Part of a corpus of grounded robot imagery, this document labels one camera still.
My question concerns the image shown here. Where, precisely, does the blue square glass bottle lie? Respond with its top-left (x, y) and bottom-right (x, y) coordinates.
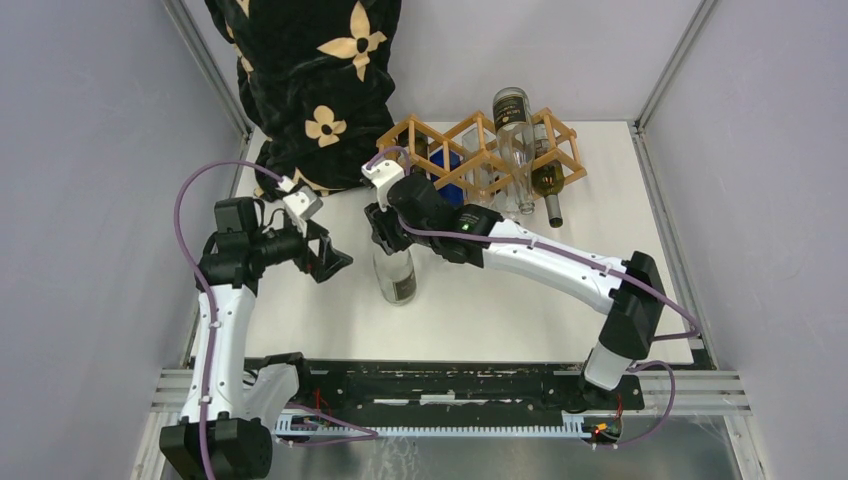
top-left (427, 148), bottom-right (468, 207)

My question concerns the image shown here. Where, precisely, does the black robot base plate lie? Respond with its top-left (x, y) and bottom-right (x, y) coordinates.
top-left (188, 354), bottom-right (645, 432)

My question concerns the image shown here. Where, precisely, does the wooden lattice wine rack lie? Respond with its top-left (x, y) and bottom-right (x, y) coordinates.
top-left (376, 107), bottom-right (587, 195)

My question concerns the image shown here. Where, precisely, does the clear empty glass bottle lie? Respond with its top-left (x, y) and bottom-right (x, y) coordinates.
top-left (461, 126), bottom-right (495, 209)

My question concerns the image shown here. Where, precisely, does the white slotted cable duct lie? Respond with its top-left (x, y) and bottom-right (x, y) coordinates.
top-left (271, 410), bottom-right (592, 441)

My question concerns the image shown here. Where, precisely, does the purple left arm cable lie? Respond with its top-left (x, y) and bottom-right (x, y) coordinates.
top-left (173, 160), bottom-right (380, 480)

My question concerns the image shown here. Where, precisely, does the black floral plush blanket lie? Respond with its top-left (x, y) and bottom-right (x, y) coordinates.
top-left (205, 0), bottom-right (402, 196)

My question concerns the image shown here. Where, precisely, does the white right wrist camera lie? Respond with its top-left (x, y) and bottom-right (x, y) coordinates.
top-left (361, 160), bottom-right (406, 211)

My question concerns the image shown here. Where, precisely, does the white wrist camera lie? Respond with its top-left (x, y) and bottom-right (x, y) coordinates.
top-left (277, 176), bottom-right (323, 237)
top-left (361, 160), bottom-right (406, 211)

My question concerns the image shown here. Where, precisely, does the clear bottle with black label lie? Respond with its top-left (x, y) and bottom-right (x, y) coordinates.
top-left (492, 87), bottom-right (535, 215)

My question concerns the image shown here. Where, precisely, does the clear bottle with dark label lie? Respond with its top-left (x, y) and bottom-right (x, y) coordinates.
top-left (372, 244), bottom-right (417, 305)

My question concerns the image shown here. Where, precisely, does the green wine bottle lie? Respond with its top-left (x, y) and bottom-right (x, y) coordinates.
top-left (531, 123), bottom-right (565, 228)
top-left (411, 132), bottom-right (429, 178)

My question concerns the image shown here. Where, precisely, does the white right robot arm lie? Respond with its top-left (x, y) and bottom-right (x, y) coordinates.
top-left (363, 162), bottom-right (667, 408)

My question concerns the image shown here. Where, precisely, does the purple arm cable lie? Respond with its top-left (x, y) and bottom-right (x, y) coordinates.
top-left (173, 160), bottom-right (380, 480)
top-left (365, 145), bottom-right (704, 450)

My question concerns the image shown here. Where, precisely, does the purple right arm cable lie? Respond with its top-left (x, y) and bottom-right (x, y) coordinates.
top-left (365, 145), bottom-right (704, 450)

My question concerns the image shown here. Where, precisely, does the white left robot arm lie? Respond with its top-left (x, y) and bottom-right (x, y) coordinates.
top-left (159, 192), bottom-right (353, 479)

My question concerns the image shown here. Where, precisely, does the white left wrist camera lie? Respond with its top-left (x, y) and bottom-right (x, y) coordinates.
top-left (277, 176), bottom-right (323, 237)

